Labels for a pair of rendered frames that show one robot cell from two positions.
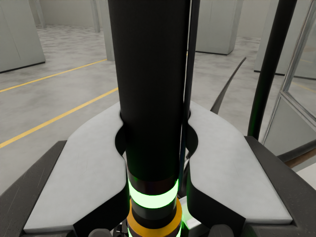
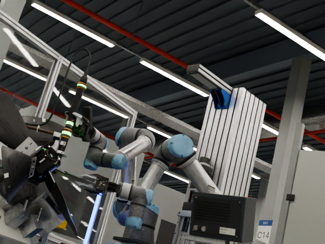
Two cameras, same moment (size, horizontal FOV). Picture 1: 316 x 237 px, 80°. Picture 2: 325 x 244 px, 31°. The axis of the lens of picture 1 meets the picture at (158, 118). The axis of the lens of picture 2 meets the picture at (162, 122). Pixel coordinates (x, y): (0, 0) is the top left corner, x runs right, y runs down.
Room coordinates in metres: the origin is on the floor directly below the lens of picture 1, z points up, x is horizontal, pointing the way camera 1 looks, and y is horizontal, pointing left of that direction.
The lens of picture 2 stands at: (2.19, 1.63, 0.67)
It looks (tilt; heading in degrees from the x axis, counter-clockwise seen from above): 18 degrees up; 209
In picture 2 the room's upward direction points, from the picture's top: 15 degrees clockwise
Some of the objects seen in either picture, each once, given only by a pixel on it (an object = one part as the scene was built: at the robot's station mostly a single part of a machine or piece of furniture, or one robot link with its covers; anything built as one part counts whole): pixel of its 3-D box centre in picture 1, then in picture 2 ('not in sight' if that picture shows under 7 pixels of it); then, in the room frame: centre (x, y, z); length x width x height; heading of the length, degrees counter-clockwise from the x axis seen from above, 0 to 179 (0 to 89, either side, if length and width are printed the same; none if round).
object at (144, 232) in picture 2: not in sight; (142, 234); (-0.70, 0.11, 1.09); 0.15 x 0.15 x 0.10
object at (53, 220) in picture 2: not in sight; (44, 214); (0.04, -0.02, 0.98); 0.20 x 0.16 x 0.20; 82
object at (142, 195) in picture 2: not in sight; (140, 195); (-0.12, 0.36, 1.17); 0.11 x 0.08 x 0.09; 119
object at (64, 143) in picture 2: not in sight; (72, 114); (0.09, 0.00, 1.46); 0.04 x 0.04 x 0.46
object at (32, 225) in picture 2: not in sight; (30, 226); (0.12, 0.00, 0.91); 0.12 x 0.08 x 0.12; 82
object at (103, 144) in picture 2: not in sight; (98, 141); (-0.19, -0.01, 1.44); 0.11 x 0.08 x 0.09; 2
